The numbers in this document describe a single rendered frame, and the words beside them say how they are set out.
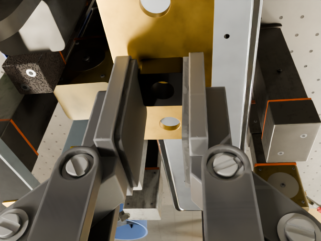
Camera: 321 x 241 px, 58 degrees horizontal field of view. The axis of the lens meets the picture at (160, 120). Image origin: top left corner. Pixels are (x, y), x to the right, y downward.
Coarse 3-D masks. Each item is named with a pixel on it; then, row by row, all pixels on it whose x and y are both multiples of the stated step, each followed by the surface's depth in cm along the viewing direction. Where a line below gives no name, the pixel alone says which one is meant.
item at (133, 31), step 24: (96, 0) 9; (120, 0) 9; (192, 0) 9; (120, 24) 10; (144, 24) 10; (168, 24) 10; (192, 24) 10; (120, 48) 11; (144, 48) 11; (168, 48) 11; (192, 48) 11; (144, 72) 10; (168, 72) 10; (144, 96) 11; (168, 96) 11
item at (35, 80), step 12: (84, 12) 52; (72, 36) 46; (12, 60) 37; (24, 60) 36; (36, 60) 36; (48, 60) 38; (60, 60) 41; (12, 72) 37; (24, 72) 37; (36, 72) 37; (48, 72) 38; (60, 72) 41; (24, 84) 38; (36, 84) 38; (48, 84) 38
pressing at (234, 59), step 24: (144, 0) 39; (168, 0) 39; (216, 0) 38; (240, 0) 38; (216, 24) 41; (240, 24) 41; (216, 48) 44; (240, 48) 44; (216, 72) 47; (240, 72) 47; (240, 96) 51; (168, 120) 57; (240, 120) 55; (168, 144) 62; (240, 144) 61; (168, 168) 69
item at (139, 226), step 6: (120, 204) 220; (120, 210) 216; (120, 222) 236; (126, 222) 236; (132, 222) 236; (138, 222) 215; (144, 222) 222; (120, 228) 247; (126, 228) 248; (132, 228) 246; (138, 228) 243; (144, 228) 221; (120, 234) 244; (126, 234) 244; (132, 234) 243; (138, 234) 240; (144, 234) 232
